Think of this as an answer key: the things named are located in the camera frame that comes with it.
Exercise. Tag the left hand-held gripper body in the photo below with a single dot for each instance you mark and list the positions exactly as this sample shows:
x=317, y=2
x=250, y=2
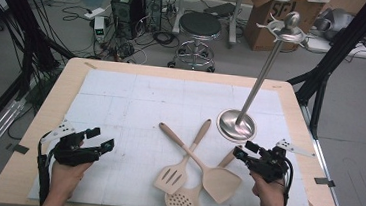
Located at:
x=72, y=153

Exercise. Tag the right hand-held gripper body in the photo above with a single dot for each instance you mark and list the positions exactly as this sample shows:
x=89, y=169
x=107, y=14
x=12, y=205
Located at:
x=270, y=167

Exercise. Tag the steel utensil rack stand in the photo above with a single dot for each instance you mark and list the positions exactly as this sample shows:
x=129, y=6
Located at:
x=235, y=126

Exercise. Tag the beige solid spatula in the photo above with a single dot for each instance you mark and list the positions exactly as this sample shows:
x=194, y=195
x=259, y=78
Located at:
x=220, y=185

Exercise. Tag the beige slotted spatula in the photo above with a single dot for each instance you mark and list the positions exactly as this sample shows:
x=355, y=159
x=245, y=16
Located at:
x=171, y=178

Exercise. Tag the beige perforated skimmer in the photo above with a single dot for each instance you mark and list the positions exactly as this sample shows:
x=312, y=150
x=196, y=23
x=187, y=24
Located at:
x=182, y=204

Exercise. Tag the person's left hand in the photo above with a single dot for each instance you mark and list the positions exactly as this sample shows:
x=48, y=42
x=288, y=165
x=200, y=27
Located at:
x=65, y=178

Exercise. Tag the person's right hand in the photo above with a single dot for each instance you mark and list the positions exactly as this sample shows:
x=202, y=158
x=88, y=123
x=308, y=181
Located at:
x=271, y=197

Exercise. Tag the white table mat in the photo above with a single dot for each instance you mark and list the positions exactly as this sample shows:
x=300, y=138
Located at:
x=136, y=112

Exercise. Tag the black tape piece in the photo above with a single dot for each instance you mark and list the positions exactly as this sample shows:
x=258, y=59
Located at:
x=19, y=149
x=324, y=182

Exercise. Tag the white power supply unit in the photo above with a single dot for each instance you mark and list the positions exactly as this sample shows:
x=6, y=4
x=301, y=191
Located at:
x=99, y=28

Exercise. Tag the large cardboard box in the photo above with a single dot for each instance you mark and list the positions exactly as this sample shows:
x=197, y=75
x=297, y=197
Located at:
x=264, y=35

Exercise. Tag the white power strip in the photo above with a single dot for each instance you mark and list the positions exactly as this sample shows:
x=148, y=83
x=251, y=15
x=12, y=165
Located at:
x=94, y=13

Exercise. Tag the large black computer tower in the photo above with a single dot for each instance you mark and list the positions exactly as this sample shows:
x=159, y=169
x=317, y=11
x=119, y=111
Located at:
x=125, y=11

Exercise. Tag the black round stool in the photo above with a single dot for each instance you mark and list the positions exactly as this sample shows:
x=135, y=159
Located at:
x=199, y=24

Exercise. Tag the slim black computer tower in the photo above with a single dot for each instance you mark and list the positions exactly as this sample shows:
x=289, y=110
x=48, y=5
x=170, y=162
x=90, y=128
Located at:
x=153, y=8

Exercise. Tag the flat black device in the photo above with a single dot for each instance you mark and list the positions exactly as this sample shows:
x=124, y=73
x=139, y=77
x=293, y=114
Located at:
x=220, y=9

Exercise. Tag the grey bag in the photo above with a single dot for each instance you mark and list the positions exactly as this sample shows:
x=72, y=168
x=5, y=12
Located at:
x=333, y=22

